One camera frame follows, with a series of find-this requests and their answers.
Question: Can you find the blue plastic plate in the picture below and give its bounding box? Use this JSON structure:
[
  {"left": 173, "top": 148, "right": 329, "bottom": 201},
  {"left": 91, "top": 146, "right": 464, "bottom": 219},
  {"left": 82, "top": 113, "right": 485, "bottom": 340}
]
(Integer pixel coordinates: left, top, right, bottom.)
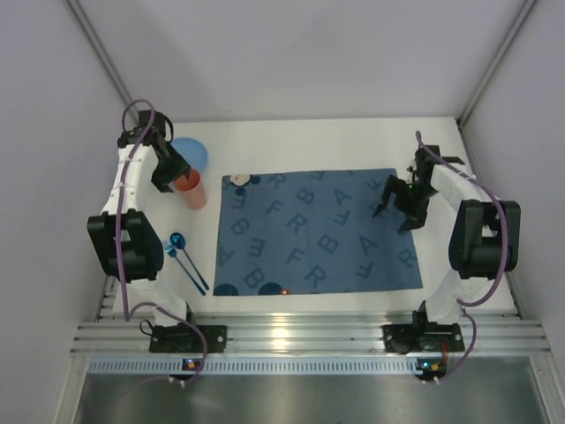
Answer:
[{"left": 172, "top": 137, "right": 208, "bottom": 173}]

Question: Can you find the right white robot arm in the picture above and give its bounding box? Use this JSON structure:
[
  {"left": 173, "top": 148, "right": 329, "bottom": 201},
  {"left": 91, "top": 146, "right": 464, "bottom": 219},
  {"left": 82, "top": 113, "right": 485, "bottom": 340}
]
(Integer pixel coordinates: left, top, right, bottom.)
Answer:
[{"left": 374, "top": 144, "right": 521, "bottom": 335}]

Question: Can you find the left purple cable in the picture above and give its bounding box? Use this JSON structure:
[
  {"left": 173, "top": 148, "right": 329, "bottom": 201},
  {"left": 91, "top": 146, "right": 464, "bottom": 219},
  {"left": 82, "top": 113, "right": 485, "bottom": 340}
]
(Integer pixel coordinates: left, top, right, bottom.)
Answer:
[{"left": 114, "top": 99, "right": 208, "bottom": 385}]

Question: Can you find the blue letter-print placemat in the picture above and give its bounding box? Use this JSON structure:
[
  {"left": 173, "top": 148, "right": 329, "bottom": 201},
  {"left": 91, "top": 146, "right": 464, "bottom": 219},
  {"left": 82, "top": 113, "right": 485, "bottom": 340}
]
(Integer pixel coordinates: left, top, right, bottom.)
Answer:
[{"left": 214, "top": 169, "right": 423, "bottom": 297}]

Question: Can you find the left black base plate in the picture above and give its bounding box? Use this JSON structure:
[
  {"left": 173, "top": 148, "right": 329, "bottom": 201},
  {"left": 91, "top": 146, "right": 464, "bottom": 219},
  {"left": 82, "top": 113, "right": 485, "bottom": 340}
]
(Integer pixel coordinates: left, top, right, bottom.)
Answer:
[{"left": 149, "top": 324, "right": 228, "bottom": 353}]

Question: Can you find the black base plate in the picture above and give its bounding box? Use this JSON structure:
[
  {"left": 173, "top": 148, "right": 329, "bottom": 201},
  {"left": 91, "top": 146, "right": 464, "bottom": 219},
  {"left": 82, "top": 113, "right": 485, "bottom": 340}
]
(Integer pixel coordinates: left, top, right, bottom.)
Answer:
[
  {"left": 149, "top": 324, "right": 228, "bottom": 353},
  {"left": 382, "top": 324, "right": 465, "bottom": 354}
]

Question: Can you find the blue metal spoon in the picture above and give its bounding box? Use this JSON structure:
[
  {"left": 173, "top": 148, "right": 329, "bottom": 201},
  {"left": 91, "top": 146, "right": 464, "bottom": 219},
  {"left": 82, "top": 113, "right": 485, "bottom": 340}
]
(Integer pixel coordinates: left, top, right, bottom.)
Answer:
[{"left": 169, "top": 232, "right": 210, "bottom": 291}]

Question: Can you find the orange plastic cup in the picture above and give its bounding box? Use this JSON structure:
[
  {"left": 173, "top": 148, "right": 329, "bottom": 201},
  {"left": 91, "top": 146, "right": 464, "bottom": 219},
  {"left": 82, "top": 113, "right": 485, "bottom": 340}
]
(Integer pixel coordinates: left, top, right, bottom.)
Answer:
[{"left": 173, "top": 169, "right": 207, "bottom": 210}]

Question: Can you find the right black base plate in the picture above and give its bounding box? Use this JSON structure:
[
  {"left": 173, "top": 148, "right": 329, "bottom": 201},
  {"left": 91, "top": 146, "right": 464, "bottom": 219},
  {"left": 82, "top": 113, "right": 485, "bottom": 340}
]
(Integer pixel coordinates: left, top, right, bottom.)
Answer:
[{"left": 382, "top": 324, "right": 465, "bottom": 354}]

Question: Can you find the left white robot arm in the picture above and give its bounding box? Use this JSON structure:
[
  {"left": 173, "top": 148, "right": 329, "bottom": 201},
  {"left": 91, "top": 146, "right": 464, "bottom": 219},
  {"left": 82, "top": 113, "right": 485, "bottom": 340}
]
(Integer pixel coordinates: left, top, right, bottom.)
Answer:
[{"left": 87, "top": 102, "right": 191, "bottom": 328}]

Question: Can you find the perforated cable duct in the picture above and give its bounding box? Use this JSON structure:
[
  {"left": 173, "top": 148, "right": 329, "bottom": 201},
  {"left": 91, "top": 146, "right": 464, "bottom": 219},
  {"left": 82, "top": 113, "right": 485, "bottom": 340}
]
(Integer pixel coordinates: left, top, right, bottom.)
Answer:
[{"left": 88, "top": 357, "right": 445, "bottom": 375}]

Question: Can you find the blue metal fork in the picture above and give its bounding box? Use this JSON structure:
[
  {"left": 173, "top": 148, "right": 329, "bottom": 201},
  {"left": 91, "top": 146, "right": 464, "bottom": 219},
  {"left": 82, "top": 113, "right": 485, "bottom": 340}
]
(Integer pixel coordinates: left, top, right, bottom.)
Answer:
[{"left": 162, "top": 241, "right": 206, "bottom": 296}]

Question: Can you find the aluminium mounting rail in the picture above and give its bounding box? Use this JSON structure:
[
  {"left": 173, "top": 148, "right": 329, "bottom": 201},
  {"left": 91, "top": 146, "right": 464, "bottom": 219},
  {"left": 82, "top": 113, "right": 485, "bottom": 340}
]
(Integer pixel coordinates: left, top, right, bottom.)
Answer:
[{"left": 71, "top": 312, "right": 551, "bottom": 357}]

